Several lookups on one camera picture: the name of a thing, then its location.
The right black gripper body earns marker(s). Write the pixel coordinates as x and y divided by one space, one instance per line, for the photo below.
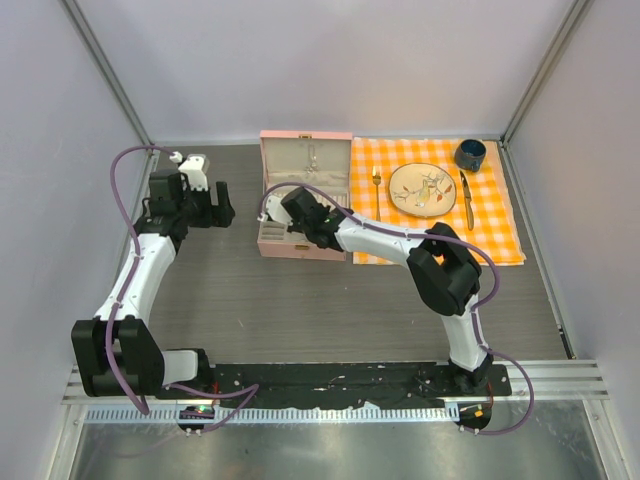
298 228

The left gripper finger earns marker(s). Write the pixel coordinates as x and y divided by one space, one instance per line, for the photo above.
222 193
222 216

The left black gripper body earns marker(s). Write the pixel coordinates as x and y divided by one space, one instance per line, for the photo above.
197 207

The pink jewelry box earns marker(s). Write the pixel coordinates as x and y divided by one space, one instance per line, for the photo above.
320 159

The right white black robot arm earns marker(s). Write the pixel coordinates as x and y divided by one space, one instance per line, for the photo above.
442 267

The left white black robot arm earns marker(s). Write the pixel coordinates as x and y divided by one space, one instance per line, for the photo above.
116 344

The gold fork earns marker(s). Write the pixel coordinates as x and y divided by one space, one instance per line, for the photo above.
377 181

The orange checkered cloth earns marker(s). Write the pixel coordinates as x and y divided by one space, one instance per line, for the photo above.
494 239

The bird pattern plate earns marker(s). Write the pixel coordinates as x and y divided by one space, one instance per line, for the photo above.
422 190

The gold knife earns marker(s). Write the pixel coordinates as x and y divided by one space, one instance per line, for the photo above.
468 202

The dark blue mug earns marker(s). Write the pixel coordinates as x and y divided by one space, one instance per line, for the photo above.
470 154

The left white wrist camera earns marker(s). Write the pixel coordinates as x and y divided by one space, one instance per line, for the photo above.
194 167

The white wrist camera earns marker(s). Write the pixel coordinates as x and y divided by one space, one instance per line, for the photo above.
194 167
272 210

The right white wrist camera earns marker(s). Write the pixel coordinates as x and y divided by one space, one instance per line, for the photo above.
272 210

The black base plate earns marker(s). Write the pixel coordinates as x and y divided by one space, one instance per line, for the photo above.
391 385

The white slotted cable duct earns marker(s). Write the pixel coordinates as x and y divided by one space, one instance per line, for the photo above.
195 414

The aluminium frame rail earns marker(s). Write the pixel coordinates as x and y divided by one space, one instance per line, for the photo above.
551 380

